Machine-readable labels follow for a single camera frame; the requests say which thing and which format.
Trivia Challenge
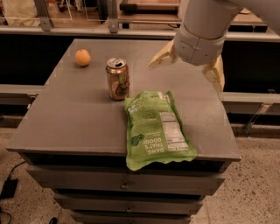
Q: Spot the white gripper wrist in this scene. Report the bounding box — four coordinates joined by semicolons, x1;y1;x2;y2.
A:
148;24;228;93

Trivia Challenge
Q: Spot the green rice chip bag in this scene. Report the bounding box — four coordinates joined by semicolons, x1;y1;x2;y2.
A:
124;91;198;171

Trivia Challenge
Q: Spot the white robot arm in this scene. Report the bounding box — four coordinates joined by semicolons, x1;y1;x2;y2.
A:
149;0;280;92

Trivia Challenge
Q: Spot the gold soda can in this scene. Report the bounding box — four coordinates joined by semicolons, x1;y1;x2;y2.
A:
106;58;130;101

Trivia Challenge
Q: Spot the orange fruit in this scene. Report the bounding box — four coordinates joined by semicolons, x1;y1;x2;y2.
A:
75;49;91;67

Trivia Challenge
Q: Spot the grey drawer cabinet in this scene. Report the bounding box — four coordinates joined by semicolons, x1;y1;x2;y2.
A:
7;39;241;224

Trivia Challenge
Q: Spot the black power adapter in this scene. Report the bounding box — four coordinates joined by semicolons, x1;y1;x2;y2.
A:
0;178;18;200

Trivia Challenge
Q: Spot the metal shelf rail frame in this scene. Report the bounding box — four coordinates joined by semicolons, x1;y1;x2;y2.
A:
0;0;280;42

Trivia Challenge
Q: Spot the black floor cable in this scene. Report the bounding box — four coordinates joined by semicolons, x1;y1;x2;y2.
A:
6;160;27;181

